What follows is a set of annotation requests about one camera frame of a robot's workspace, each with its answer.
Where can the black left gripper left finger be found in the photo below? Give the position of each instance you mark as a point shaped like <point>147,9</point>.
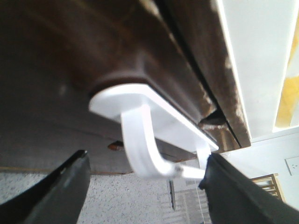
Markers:
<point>56,199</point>

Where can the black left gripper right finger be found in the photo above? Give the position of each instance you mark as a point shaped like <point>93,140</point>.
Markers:
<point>235,199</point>

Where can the white drawer handle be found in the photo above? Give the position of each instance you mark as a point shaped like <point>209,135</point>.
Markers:
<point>144,117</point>

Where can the wooden drawer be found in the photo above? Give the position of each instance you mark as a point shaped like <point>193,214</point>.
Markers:
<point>56,54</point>

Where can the dark wooden drawer cabinet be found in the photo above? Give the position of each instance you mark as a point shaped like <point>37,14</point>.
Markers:
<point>198,28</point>

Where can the wooden chair frame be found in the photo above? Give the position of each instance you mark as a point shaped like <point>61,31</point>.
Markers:
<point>271,184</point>

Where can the white wall socket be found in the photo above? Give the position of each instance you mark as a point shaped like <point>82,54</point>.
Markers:
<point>293,165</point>

